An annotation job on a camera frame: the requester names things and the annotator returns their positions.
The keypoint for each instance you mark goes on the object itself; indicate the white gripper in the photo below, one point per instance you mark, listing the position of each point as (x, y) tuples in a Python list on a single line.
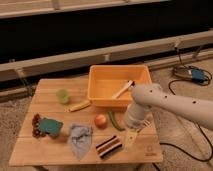
[(135, 118)]

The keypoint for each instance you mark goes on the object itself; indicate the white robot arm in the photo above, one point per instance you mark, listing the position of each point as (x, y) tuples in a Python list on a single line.
[(146, 96)]

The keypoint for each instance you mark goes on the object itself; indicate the green plastic cup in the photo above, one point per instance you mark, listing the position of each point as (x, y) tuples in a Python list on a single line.
[(62, 96)]

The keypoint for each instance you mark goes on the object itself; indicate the green chili pepper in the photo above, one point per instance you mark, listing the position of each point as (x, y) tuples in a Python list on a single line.
[(114, 122)]

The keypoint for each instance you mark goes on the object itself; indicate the red apple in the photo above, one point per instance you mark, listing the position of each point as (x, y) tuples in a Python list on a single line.
[(100, 121)]

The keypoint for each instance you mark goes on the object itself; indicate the blue grey cloth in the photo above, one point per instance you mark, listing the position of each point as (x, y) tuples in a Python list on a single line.
[(80, 139)]

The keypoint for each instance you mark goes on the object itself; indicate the wooden spatula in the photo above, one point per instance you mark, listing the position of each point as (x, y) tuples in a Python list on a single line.
[(126, 87)]

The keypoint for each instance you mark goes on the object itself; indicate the yellow banana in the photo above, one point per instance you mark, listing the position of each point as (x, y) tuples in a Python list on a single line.
[(79, 106)]

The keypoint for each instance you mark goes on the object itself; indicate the orange plastic bin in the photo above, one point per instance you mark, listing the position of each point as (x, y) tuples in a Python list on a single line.
[(106, 80)]

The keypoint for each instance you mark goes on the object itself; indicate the wooden table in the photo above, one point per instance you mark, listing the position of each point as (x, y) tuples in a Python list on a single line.
[(62, 127)]

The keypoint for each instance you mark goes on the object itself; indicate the blue power device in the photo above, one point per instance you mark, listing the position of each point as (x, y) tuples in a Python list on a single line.
[(190, 73)]

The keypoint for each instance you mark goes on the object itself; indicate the purple grapes bunch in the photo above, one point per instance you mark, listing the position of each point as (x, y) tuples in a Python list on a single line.
[(35, 123)]

